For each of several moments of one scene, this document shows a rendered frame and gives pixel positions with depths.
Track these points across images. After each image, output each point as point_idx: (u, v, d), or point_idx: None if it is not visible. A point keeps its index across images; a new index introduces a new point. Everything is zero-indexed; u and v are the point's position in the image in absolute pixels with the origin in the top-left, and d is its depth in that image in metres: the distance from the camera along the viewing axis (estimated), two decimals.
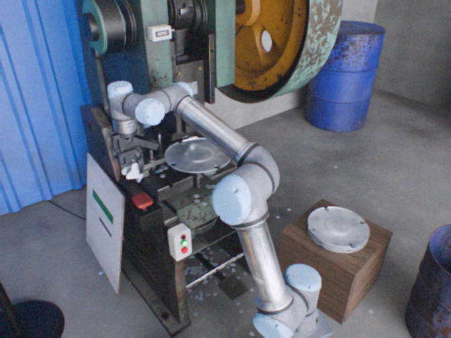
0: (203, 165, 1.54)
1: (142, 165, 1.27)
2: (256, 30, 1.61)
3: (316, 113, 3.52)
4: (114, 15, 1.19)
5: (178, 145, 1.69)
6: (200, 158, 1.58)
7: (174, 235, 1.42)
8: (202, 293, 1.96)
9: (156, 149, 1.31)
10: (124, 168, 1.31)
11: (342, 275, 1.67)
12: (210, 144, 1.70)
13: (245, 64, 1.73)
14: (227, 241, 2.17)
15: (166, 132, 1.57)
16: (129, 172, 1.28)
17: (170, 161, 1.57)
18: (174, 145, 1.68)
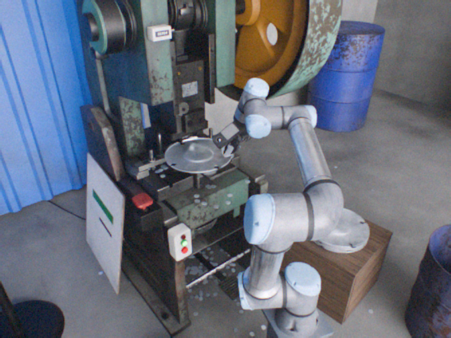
0: (203, 165, 1.54)
1: None
2: None
3: (316, 113, 3.52)
4: (114, 15, 1.19)
5: (178, 145, 1.69)
6: (200, 158, 1.58)
7: (174, 235, 1.42)
8: (202, 293, 1.96)
9: None
10: None
11: (342, 275, 1.67)
12: (210, 144, 1.70)
13: None
14: (227, 241, 2.17)
15: (166, 132, 1.57)
16: None
17: (170, 161, 1.57)
18: (174, 145, 1.68)
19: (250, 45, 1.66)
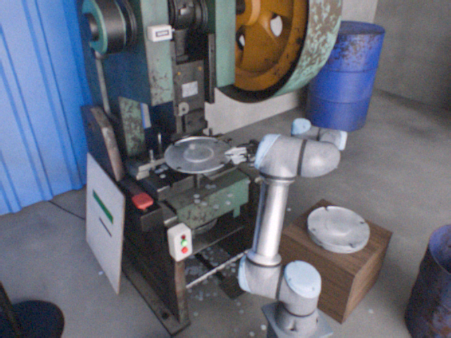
0: (209, 163, 1.55)
1: (245, 161, 1.64)
2: (262, 20, 1.56)
3: (316, 113, 3.52)
4: (114, 15, 1.19)
5: (174, 149, 1.66)
6: (203, 157, 1.58)
7: (174, 235, 1.42)
8: (202, 293, 1.96)
9: None
10: (239, 154, 1.57)
11: (342, 275, 1.67)
12: (204, 142, 1.70)
13: (264, 62, 1.63)
14: (227, 241, 2.17)
15: (166, 132, 1.57)
16: (239, 161, 1.60)
17: (173, 165, 1.55)
18: (169, 149, 1.66)
19: None
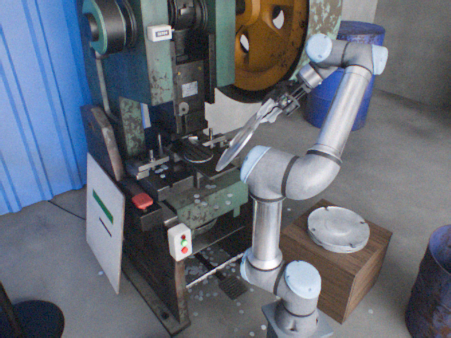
0: (242, 143, 1.32)
1: (284, 112, 1.32)
2: (264, 15, 1.54)
3: (316, 113, 3.52)
4: (114, 15, 1.19)
5: (227, 150, 1.52)
6: (239, 141, 1.37)
7: (174, 235, 1.42)
8: (202, 293, 1.96)
9: None
10: (267, 110, 1.27)
11: (342, 275, 1.67)
12: (249, 123, 1.48)
13: (270, 58, 1.60)
14: (227, 241, 2.17)
15: (166, 132, 1.57)
16: (276, 116, 1.29)
17: (219, 167, 1.41)
18: (224, 154, 1.52)
19: None
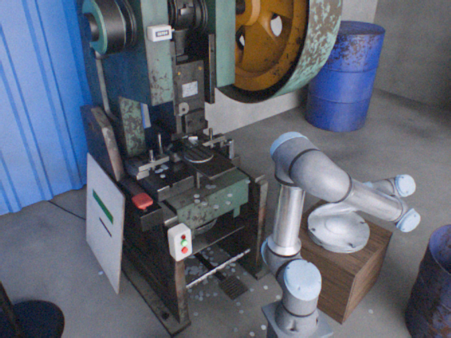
0: (330, 206, 1.70)
1: None
2: (262, 20, 1.56)
3: (316, 113, 3.52)
4: (114, 15, 1.19)
5: (347, 211, 1.86)
6: (337, 206, 1.73)
7: (174, 235, 1.42)
8: (202, 293, 1.96)
9: None
10: None
11: (342, 275, 1.67)
12: None
13: (264, 62, 1.63)
14: (227, 241, 2.17)
15: (166, 132, 1.57)
16: None
17: (321, 214, 1.84)
18: (344, 212, 1.87)
19: None
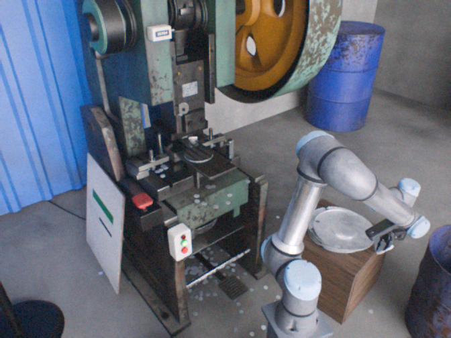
0: (331, 238, 1.74)
1: None
2: None
3: (316, 113, 3.52)
4: (114, 15, 1.19)
5: (343, 213, 1.89)
6: (337, 232, 1.77)
7: (174, 235, 1.42)
8: (202, 293, 1.96)
9: (366, 232, 1.50)
10: (391, 245, 1.53)
11: (342, 275, 1.67)
12: (366, 230, 1.79)
13: None
14: (227, 241, 2.17)
15: (166, 132, 1.57)
16: None
17: (319, 217, 1.86)
18: (341, 211, 1.91)
19: (266, 35, 1.57)
